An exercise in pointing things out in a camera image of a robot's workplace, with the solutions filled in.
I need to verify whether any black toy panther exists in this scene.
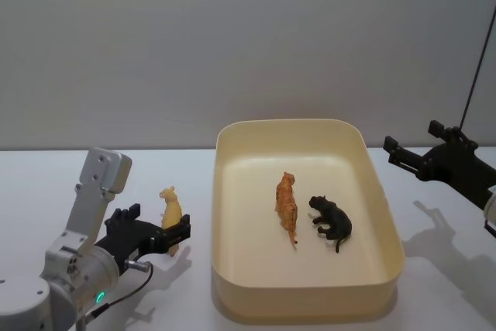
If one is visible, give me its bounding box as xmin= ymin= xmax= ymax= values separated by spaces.
xmin=308 ymin=194 xmax=353 ymax=254

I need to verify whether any white table cloth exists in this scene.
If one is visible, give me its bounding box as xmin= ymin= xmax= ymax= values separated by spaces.
xmin=0 ymin=146 xmax=496 ymax=331

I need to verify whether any orange striped toy tiger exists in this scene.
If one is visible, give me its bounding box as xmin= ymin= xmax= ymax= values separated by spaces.
xmin=274 ymin=171 xmax=300 ymax=251

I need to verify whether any cream plastic tray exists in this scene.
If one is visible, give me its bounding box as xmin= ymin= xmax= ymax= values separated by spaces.
xmin=210 ymin=118 xmax=407 ymax=326

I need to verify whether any thin dark hanging cable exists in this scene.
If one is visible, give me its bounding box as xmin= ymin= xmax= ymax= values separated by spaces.
xmin=459 ymin=0 xmax=496 ymax=131

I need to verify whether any thin dark gripper cable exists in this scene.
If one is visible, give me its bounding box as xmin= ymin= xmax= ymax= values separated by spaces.
xmin=78 ymin=258 xmax=155 ymax=321

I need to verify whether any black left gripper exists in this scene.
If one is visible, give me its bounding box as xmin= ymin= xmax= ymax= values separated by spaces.
xmin=94 ymin=203 xmax=192 ymax=271

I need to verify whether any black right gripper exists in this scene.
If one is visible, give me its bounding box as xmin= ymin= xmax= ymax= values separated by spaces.
xmin=382 ymin=119 xmax=496 ymax=212

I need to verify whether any pale yellow toy animal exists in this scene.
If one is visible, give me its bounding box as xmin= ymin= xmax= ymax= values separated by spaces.
xmin=159 ymin=186 xmax=184 ymax=258

